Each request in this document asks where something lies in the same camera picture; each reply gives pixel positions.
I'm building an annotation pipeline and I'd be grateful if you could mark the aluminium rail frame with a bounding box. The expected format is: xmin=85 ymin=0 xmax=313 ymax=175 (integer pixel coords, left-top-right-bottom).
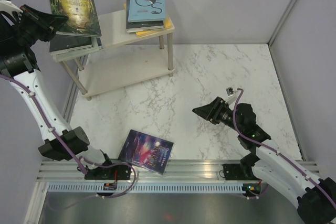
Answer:
xmin=36 ymin=153 xmax=324 ymax=183

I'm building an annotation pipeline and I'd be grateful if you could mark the black folder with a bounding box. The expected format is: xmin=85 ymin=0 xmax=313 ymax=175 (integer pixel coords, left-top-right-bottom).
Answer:
xmin=49 ymin=34 xmax=92 ymax=55

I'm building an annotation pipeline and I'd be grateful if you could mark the dark blue Wuthering Heights book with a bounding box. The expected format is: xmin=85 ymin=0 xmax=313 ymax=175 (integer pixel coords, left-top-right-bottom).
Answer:
xmin=124 ymin=0 xmax=164 ymax=33

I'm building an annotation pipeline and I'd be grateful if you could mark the light blue Hemingway book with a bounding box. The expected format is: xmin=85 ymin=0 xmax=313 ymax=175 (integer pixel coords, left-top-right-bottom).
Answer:
xmin=128 ymin=0 xmax=166 ymax=23

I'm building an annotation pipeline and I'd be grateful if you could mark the white slotted cable duct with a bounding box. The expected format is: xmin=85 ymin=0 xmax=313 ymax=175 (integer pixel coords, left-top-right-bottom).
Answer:
xmin=48 ymin=182 xmax=245 ymax=194

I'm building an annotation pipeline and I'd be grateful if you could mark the purple nebula cover book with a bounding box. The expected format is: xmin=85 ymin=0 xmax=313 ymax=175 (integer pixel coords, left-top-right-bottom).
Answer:
xmin=119 ymin=130 xmax=174 ymax=175

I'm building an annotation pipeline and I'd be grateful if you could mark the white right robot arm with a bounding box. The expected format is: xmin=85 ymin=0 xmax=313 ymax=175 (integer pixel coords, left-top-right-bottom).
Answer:
xmin=192 ymin=97 xmax=335 ymax=223

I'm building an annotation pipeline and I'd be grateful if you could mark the white two-tier shelf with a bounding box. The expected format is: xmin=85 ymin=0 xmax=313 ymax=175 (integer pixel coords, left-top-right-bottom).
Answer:
xmin=58 ymin=9 xmax=175 ymax=100

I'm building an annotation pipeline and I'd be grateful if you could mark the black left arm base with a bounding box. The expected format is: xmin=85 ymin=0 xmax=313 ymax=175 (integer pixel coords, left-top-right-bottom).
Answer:
xmin=84 ymin=164 xmax=131 ymax=181

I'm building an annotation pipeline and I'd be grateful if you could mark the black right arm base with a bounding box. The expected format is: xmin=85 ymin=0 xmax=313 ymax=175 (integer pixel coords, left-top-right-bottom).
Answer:
xmin=221 ymin=163 xmax=258 ymax=181

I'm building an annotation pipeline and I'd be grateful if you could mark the yellow book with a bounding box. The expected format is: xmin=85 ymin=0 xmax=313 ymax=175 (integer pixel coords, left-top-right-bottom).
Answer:
xmin=126 ymin=17 xmax=173 ymax=37

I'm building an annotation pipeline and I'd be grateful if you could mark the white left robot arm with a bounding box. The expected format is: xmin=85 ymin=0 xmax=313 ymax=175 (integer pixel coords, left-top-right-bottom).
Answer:
xmin=1 ymin=1 xmax=116 ymax=180

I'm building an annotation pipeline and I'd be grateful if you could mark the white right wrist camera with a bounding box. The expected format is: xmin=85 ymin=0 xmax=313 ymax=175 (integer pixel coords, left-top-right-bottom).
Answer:
xmin=225 ymin=87 xmax=238 ymax=105

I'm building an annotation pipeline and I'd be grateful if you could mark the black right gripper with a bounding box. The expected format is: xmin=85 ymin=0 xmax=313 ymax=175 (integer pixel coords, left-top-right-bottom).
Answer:
xmin=192 ymin=96 xmax=243 ymax=133

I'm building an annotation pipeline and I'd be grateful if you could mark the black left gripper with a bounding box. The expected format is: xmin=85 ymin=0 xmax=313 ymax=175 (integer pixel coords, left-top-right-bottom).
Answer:
xmin=10 ymin=4 xmax=67 ymax=47

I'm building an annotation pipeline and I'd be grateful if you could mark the teal ocean cover book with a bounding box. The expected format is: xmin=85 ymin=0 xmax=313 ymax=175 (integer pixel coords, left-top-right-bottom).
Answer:
xmin=93 ymin=38 xmax=102 ymax=50

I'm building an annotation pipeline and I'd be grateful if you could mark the pale green file folder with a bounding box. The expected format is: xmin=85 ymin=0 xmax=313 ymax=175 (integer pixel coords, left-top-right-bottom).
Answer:
xmin=53 ymin=38 xmax=99 ymax=62

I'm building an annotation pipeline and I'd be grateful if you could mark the green forest Alice book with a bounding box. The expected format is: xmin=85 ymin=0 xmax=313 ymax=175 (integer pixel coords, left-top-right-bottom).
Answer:
xmin=49 ymin=0 xmax=102 ymax=37

